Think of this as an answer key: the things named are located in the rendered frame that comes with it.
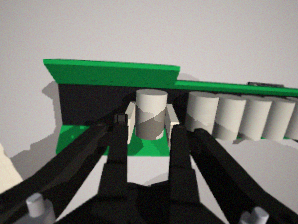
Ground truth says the grey cylinder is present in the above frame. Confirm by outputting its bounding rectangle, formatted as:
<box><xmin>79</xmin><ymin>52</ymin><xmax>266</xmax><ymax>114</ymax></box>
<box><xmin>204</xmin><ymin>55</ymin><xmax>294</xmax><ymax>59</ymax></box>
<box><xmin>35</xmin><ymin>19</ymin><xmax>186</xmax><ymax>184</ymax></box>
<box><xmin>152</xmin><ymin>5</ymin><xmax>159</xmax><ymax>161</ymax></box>
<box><xmin>212</xmin><ymin>94</ymin><xmax>246</xmax><ymax>141</ymax></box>
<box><xmin>184</xmin><ymin>92</ymin><xmax>219</xmax><ymax>135</ymax></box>
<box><xmin>284</xmin><ymin>97</ymin><xmax>298</xmax><ymax>140</ymax></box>
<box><xmin>261</xmin><ymin>96</ymin><xmax>296</xmax><ymax>141</ymax></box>
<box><xmin>237</xmin><ymin>95</ymin><xmax>272</xmax><ymax>141</ymax></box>
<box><xmin>135</xmin><ymin>89</ymin><xmax>168</xmax><ymax>140</ymax></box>

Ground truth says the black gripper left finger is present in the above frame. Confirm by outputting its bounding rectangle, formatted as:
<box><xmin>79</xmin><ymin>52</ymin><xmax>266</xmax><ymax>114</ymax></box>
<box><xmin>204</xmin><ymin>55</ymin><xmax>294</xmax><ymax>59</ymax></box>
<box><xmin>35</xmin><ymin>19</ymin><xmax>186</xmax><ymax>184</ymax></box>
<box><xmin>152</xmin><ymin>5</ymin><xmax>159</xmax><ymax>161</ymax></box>
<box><xmin>0</xmin><ymin>101</ymin><xmax>136</xmax><ymax>224</ymax></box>

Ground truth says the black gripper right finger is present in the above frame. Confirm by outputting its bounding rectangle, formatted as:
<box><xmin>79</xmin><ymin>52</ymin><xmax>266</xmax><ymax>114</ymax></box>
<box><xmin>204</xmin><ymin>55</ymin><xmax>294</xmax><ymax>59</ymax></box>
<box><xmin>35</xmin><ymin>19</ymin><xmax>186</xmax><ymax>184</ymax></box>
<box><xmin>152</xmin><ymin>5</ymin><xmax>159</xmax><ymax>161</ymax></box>
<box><xmin>164</xmin><ymin>104</ymin><xmax>298</xmax><ymax>224</ymax></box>

